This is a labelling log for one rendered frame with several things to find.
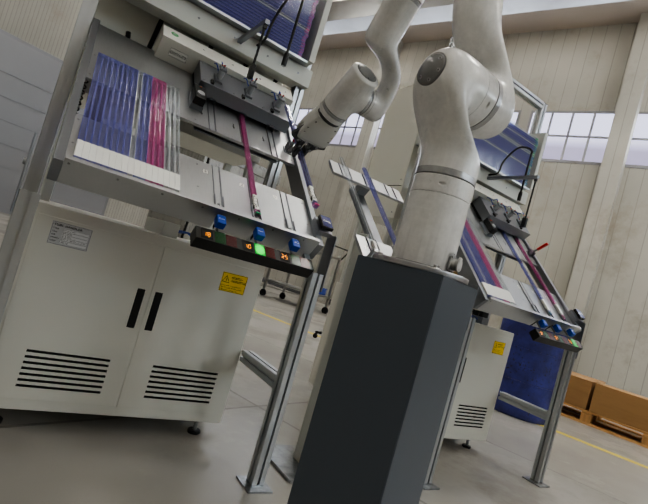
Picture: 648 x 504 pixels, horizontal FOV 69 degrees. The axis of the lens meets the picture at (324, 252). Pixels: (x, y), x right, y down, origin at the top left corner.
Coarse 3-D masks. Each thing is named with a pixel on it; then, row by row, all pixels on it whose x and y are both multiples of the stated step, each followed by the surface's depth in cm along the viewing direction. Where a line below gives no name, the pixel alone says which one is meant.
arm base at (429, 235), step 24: (432, 192) 88; (456, 192) 88; (408, 216) 90; (432, 216) 87; (456, 216) 88; (408, 240) 89; (432, 240) 87; (456, 240) 89; (408, 264) 84; (432, 264) 87; (456, 264) 87
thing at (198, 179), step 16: (192, 160) 128; (192, 176) 123; (208, 176) 127; (224, 176) 131; (240, 176) 136; (192, 192) 119; (208, 192) 123; (224, 192) 127; (240, 192) 131; (272, 192) 140; (240, 208) 126; (272, 208) 135; (288, 208) 140; (304, 208) 145; (288, 224) 134; (304, 224) 139
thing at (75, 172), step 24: (72, 168) 101; (96, 168) 102; (96, 192) 106; (120, 192) 108; (144, 192) 109; (168, 192) 110; (192, 216) 117; (240, 216) 120; (264, 240) 129; (288, 240) 131; (312, 240) 133
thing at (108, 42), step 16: (112, 32) 147; (96, 48) 136; (112, 48) 141; (128, 48) 146; (144, 48) 152; (128, 64) 140; (144, 64) 146; (160, 64) 151; (176, 80) 151; (192, 112) 144; (208, 112) 149; (224, 112) 155; (208, 128) 143; (224, 128) 148; (240, 128) 154; (256, 128) 161; (240, 144) 149; (256, 144) 154; (272, 144) 160; (272, 160) 162; (288, 160) 159
